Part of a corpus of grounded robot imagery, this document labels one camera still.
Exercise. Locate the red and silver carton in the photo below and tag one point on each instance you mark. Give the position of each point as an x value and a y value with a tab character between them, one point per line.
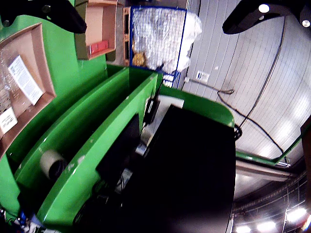
98	47

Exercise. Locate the blue mesh container with plastic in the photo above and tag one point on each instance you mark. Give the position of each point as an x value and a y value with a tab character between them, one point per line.
160	36

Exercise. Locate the green curved metal chute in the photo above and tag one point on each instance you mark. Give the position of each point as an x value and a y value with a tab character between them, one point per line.
85	109

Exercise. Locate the long white printed carton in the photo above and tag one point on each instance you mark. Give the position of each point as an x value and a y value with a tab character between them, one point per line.
24	80

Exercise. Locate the wooden pallet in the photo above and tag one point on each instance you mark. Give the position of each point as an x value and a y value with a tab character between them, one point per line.
126	36

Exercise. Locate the white wall label plate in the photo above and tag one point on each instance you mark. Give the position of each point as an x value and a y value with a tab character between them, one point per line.
202	76

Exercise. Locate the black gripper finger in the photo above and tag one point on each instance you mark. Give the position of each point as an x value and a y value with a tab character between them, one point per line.
48	12
257	14

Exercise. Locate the grey roll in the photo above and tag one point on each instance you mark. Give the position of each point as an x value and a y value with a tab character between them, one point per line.
49	162

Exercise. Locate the large flat cardboard tray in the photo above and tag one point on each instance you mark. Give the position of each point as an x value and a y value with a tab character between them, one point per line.
36	72

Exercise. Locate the black power adapter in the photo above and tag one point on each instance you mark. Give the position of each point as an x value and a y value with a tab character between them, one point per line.
151	109

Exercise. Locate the black flat panel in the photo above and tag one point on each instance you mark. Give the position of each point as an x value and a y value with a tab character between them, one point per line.
182	170

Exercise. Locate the cow print hand cream carton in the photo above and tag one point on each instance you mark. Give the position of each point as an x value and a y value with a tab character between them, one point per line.
7	121

